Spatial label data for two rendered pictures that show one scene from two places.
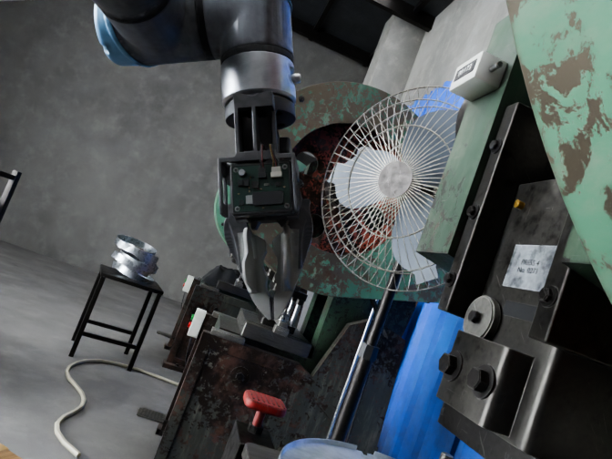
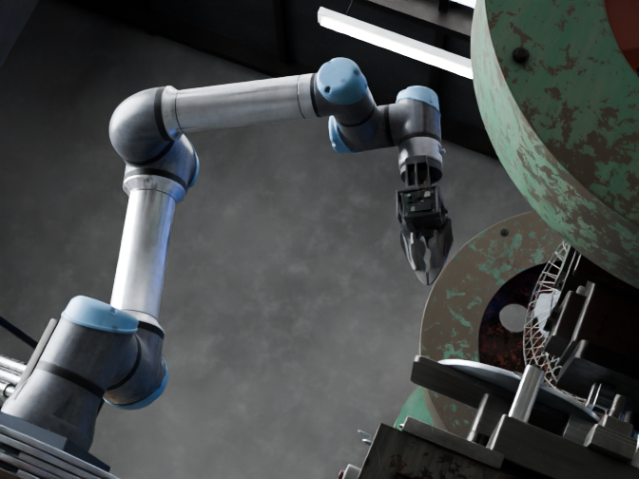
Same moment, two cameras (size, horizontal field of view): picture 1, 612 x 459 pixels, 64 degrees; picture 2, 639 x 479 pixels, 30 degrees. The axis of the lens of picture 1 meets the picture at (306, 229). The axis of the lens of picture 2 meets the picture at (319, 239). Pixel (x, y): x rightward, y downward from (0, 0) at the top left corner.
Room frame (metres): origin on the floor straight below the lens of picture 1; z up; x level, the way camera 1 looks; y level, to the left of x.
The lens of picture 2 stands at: (-1.32, -0.47, 0.30)
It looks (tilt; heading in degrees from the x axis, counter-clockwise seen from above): 18 degrees up; 21
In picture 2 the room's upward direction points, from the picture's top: 24 degrees clockwise
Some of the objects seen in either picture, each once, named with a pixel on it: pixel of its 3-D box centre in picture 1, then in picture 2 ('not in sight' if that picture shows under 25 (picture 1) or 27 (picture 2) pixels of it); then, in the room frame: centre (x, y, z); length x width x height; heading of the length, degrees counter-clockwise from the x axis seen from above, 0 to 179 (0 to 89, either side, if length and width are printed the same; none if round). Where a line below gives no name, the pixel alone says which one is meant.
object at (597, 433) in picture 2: not in sight; (610, 428); (0.38, -0.36, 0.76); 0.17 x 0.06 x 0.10; 11
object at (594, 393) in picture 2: not in sight; (599, 398); (0.54, -0.32, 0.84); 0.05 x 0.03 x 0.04; 11
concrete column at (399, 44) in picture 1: (346, 184); not in sight; (5.78, -0.26, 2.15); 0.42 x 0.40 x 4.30; 101
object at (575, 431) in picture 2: not in sight; (586, 448); (0.54, -0.32, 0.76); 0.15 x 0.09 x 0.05; 11
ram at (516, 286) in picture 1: (555, 303); (619, 281); (0.53, -0.28, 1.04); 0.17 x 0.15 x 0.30; 101
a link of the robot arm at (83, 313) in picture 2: not in sight; (92, 340); (0.39, 0.45, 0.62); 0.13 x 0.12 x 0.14; 176
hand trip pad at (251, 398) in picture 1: (258, 421); not in sight; (0.82, -0.04, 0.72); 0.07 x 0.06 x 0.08; 101
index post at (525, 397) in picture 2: not in sight; (526, 395); (0.35, -0.23, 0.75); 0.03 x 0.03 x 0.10; 11
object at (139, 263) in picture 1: (122, 297); not in sight; (3.37, 0.99, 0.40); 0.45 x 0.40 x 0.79; 23
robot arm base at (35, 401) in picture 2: not in sight; (57, 405); (0.38, 0.45, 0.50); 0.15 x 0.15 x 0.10
